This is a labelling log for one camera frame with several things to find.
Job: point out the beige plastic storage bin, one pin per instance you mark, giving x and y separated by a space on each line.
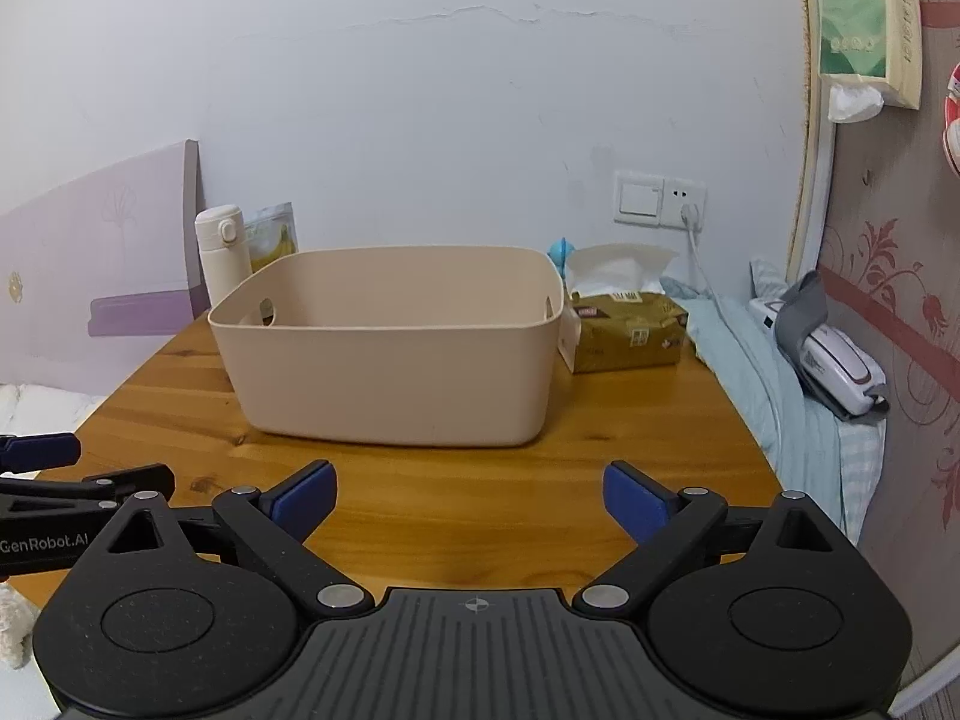
430 345

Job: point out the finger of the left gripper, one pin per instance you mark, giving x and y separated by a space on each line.
27 454
26 496

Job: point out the cream thermos bottle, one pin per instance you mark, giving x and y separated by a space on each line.
223 250

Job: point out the gold tissue pack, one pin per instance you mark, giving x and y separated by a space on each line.
617 315

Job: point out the green hanging tissue box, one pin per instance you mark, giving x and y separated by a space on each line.
871 57

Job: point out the blue toy figurine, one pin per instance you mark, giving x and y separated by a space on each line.
558 253

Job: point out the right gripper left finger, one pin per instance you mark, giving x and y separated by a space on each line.
268 530

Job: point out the light blue bedding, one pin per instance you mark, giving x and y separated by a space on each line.
839 463

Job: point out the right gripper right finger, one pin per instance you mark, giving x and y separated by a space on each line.
674 534

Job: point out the purple white headboard panel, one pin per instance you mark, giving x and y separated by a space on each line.
100 273

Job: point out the white wall switch socket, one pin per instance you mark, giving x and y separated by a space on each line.
656 201

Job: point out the red white hanging object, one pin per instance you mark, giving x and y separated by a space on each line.
951 134

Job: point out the banana snack pouch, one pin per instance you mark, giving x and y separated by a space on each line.
271 234

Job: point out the white blood pressure monitor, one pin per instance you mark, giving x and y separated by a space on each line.
836 372

